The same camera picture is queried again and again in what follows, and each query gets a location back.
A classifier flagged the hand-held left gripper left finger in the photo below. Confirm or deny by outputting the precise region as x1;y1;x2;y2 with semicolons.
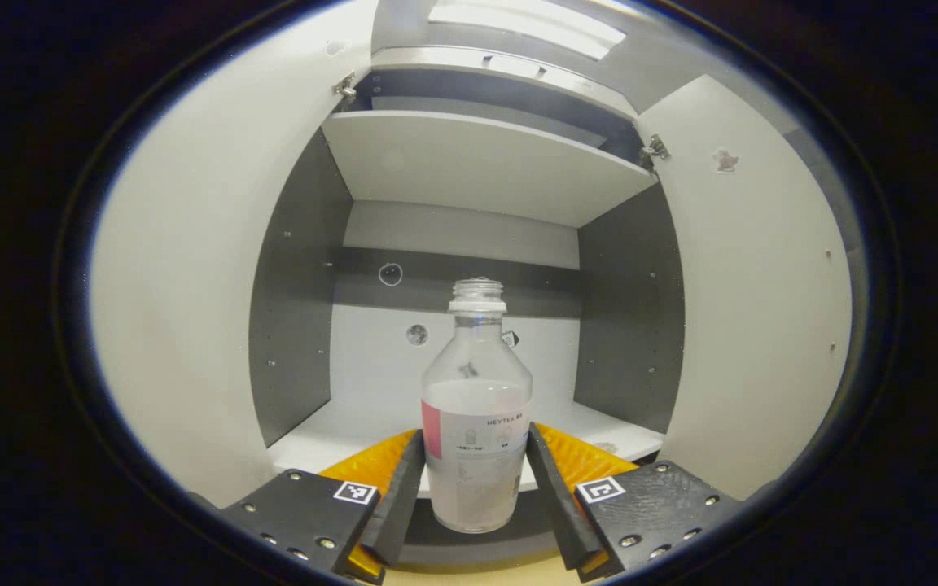
221;429;425;585

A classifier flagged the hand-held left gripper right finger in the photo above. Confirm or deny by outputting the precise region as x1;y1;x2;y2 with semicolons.
524;422;743;583

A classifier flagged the clear plastic bottle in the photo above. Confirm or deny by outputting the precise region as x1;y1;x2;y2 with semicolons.
421;278;534;535

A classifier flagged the grey cabinet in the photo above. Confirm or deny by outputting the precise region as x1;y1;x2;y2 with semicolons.
248;45;686;571

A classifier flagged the grey cabinet door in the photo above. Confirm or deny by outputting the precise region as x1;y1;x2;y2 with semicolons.
636;75;854;501
90;0;380;509

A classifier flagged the grey cabinet shelf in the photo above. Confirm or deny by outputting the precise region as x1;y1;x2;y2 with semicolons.
321;110;659;229

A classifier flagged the large ceiling light panel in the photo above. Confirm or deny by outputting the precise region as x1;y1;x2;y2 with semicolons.
428;0;629;62

